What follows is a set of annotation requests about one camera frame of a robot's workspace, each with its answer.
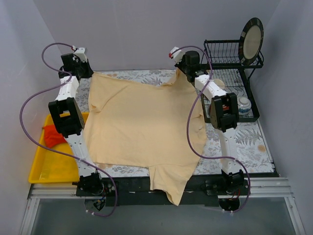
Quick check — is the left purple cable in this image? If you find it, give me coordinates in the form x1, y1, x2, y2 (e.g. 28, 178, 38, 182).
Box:
20, 43, 119, 218

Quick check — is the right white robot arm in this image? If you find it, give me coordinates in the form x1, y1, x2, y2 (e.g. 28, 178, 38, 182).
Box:
169, 47, 244, 195

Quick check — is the aluminium frame rail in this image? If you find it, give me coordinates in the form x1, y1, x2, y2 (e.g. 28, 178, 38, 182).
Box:
27, 174, 305, 235

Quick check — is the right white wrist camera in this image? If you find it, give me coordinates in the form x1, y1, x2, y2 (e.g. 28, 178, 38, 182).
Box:
169, 47, 185, 64

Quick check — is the purple cable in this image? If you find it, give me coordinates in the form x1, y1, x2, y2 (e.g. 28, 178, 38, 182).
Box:
179, 45, 251, 213
20, 43, 119, 218

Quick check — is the white blue patterned bowl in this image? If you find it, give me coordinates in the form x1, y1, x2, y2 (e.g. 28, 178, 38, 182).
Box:
237, 96, 252, 116

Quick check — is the beige t shirt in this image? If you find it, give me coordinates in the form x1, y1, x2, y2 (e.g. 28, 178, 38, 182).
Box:
84, 70, 207, 205

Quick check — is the black rimmed beige plate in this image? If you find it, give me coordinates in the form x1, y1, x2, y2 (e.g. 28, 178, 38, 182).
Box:
238, 17, 264, 66

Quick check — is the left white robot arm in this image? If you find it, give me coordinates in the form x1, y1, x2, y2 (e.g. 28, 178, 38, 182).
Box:
48, 52, 104, 196

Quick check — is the cream ceramic cup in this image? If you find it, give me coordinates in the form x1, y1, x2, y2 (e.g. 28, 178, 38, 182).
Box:
213, 79, 225, 90

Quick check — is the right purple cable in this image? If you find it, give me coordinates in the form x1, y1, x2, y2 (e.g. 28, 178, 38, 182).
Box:
179, 45, 251, 213

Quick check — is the orange red cloth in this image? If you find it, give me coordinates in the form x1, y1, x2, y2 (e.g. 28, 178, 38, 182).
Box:
43, 124, 67, 148

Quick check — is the black wire dish rack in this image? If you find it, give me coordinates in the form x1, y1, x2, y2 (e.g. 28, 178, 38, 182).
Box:
203, 40, 264, 122

